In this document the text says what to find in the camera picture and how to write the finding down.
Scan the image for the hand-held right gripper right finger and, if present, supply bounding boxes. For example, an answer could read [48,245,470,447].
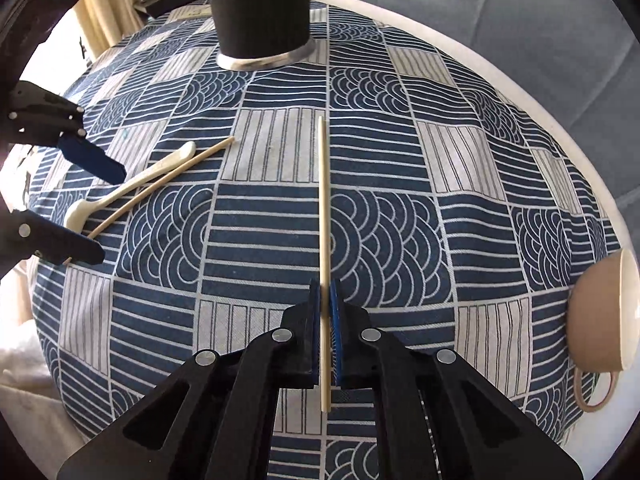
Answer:
[327,279,584,480]

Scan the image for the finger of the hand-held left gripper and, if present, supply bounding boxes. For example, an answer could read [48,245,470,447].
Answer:
[7,80,128,186]
[0,208,105,267]

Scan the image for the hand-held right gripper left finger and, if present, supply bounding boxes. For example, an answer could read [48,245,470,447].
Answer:
[56,279,321,480]

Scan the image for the cream white spoon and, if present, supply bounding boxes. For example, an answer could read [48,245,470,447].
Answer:
[63,141,197,234]

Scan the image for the wooden chopstick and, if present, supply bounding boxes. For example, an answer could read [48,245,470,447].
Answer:
[64,135,236,266]
[317,115,334,414]

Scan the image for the black cylindrical utensil holder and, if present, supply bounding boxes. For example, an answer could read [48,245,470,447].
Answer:
[203,0,317,70]

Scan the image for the beige curtain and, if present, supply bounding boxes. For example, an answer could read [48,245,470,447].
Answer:
[74,0,147,63]

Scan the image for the white printed card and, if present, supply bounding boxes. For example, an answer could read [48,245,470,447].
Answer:
[169,3,215,21]

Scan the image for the blue patterned tablecloth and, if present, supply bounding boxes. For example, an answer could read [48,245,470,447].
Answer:
[26,0,624,480]

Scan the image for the beige ceramic cup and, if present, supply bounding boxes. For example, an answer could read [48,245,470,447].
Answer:
[567,248,640,414]

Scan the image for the grey-blue backdrop cloth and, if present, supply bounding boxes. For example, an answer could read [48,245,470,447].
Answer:
[309,0,640,211]

